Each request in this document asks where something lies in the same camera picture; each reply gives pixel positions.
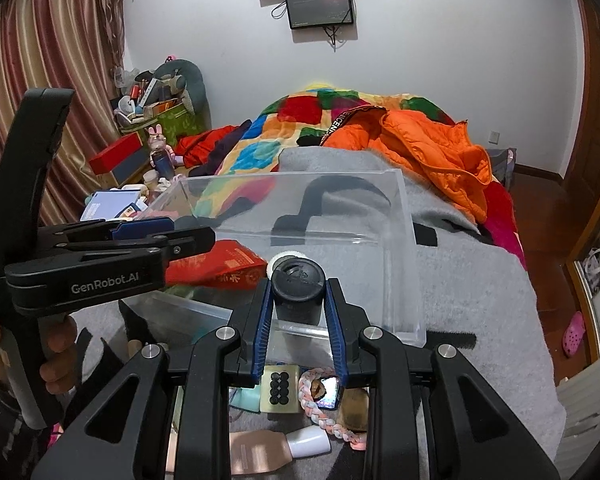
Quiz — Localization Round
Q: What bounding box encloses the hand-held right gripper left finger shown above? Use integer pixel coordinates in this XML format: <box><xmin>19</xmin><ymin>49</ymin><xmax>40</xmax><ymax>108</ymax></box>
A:
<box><xmin>30</xmin><ymin>277</ymin><xmax>277</xmax><ymax>480</ymax></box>

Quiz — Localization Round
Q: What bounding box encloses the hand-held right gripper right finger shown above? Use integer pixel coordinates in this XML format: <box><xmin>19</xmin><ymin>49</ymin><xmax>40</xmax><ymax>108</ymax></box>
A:
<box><xmin>322</xmin><ymin>277</ymin><xmax>561</xmax><ymax>480</ymax></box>

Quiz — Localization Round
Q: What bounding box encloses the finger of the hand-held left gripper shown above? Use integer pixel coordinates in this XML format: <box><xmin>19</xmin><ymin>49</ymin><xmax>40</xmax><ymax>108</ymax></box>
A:
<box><xmin>36</xmin><ymin>216</ymin><xmax>178</xmax><ymax>242</ymax></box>
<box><xmin>70</xmin><ymin>226</ymin><xmax>217</xmax><ymax>264</ymax></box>

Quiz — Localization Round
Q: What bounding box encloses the black cylindrical jar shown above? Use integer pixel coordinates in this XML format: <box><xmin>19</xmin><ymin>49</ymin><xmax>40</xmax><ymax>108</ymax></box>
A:
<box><xmin>271</xmin><ymin>258</ymin><xmax>326</xmax><ymax>327</ymax></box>

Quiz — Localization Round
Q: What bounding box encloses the green block with black dots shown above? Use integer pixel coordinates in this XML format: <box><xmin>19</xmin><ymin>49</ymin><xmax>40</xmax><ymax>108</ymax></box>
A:
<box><xmin>259</xmin><ymin>365</ymin><xmax>301</xmax><ymax>415</ymax></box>

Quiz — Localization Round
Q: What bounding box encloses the clear plastic storage box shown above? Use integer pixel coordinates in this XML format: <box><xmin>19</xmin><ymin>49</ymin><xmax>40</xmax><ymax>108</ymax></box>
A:
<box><xmin>122</xmin><ymin>169</ymin><xmax>427</xmax><ymax>367</ymax></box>

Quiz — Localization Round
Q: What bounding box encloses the person's left hand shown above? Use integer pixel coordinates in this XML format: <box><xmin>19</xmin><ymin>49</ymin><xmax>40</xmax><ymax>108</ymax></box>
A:
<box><xmin>0</xmin><ymin>312</ymin><xmax>79</xmax><ymax>397</ymax></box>

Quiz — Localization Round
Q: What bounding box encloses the red tea packet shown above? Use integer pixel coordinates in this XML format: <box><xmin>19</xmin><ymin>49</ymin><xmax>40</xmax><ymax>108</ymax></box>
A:
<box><xmin>165</xmin><ymin>240</ymin><xmax>269</xmax><ymax>291</ymax></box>

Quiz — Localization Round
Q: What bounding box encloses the light blue paper box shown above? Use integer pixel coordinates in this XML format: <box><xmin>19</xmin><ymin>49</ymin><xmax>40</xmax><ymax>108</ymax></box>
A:
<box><xmin>79</xmin><ymin>189</ymin><xmax>147</xmax><ymax>222</ymax></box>

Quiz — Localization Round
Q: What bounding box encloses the blue bottle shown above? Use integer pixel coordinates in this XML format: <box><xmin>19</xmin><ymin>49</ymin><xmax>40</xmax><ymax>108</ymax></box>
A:
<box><xmin>152</xmin><ymin>152</ymin><xmax>175</xmax><ymax>181</ymax></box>

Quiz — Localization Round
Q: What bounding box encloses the red rectangular box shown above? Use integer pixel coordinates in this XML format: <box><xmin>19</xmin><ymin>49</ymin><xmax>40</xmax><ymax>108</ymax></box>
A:
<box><xmin>88</xmin><ymin>135</ymin><xmax>146</xmax><ymax>176</ymax></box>

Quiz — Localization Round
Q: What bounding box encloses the mint green case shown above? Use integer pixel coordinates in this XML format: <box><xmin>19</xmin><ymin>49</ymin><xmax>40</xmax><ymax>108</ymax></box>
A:
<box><xmin>229</xmin><ymin>386</ymin><xmax>262</xmax><ymax>414</ymax></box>

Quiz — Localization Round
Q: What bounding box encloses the brown soft pouch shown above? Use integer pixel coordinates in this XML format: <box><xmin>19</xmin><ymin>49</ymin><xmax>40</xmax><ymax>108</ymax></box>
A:
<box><xmin>340</xmin><ymin>387</ymin><xmax>371</xmax><ymax>433</ymax></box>

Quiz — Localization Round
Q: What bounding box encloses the pink bunny toy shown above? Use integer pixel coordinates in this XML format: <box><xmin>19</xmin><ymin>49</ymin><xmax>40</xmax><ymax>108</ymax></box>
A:
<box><xmin>147</xmin><ymin>125</ymin><xmax>177</xmax><ymax>162</ymax></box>

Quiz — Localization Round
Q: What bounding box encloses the dark navy garment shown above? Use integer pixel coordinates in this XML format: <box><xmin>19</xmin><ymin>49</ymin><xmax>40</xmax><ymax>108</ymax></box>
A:
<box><xmin>192</xmin><ymin>120</ymin><xmax>254</xmax><ymax>177</ymax></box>

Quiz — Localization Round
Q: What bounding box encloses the red garment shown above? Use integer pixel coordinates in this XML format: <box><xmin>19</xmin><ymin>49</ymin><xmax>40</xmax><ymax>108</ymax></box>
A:
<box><xmin>174</xmin><ymin>127</ymin><xmax>242</xmax><ymax>167</ymax></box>

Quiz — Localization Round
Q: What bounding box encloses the green gift bag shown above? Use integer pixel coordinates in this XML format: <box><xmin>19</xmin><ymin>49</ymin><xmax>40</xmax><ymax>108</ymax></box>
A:
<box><xmin>157</xmin><ymin>104</ymin><xmax>199</xmax><ymax>152</ymax></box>

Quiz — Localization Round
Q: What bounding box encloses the beige tube with white cap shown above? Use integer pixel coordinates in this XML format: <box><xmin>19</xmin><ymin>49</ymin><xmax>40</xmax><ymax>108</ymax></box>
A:
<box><xmin>228</xmin><ymin>425</ymin><xmax>332</xmax><ymax>477</ymax></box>

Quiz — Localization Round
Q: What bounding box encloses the pile of household clutter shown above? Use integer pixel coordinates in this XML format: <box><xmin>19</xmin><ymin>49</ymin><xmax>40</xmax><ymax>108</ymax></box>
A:
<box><xmin>112</xmin><ymin>66</ymin><xmax>189</xmax><ymax>129</ymax></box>

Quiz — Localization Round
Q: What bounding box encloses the grey felt blanket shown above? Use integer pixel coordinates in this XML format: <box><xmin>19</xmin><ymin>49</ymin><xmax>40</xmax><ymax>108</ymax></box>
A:
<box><xmin>55</xmin><ymin>146</ymin><xmax>567</xmax><ymax>480</ymax></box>

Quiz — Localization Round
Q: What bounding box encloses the grey curved pillow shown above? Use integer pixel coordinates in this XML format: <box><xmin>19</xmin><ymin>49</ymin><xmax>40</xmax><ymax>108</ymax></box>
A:
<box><xmin>152</xmin><ymin>59</ymin><xmax>207</xmax><ymax>131</ymax></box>

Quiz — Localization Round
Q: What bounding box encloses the colourful patchwork blanket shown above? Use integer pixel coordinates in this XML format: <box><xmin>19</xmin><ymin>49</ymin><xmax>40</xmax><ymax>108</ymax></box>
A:
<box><xmin>180</xmin><ymin>82</ymin><xmax>529</xmax><ymax>267</ymax></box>

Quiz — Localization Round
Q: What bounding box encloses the striped red gold curtain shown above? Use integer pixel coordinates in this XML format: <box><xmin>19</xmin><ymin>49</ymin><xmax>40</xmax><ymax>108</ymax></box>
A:
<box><xmin>0</xmin><ymin>0</ymin><xmax>132</xmax><ymax>227</ymax></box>

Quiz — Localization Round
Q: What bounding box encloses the orange puffer jacket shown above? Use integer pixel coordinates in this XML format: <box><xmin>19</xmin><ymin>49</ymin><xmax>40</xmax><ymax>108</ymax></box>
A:
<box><xmin>321</xmin><ymin>107</ymin><xmax>492</xmax><ymax>222</ymax></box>

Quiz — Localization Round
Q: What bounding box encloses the dark cloth bundle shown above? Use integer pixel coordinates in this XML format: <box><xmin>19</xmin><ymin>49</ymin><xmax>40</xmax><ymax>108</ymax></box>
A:
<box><xmin>489</xmin><ymin>147</ymin><xmax>519</xmax><ymax>187</ymax></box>

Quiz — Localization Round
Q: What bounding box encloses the pink clog shoe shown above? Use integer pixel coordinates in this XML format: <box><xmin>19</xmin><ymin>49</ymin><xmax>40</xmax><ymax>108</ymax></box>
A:
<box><xmin>562</xmin><ymin>311</ymin><xmax>587</xmax><ymax>357</ymax></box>

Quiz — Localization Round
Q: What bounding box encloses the small black monitor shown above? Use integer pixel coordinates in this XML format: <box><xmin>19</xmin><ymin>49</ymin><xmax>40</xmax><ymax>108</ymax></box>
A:
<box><xmin>285</xmin><ymin>0</ymin><xmax>355</xmax><ymax>30</ymax></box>

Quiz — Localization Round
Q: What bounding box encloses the pink braided bracelet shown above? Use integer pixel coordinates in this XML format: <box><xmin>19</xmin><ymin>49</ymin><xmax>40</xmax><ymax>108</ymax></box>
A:
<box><xmin>299</xmin><ymin>367</ymin><xmax>370</xmax><ymax>450</ymax></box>

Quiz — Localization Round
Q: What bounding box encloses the hanging black cable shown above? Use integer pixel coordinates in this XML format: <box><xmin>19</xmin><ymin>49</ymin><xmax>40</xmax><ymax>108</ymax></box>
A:
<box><xmin>324</xmin><ymin>24</ymin><xmax>353</xmax><ymax>52</ymax></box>

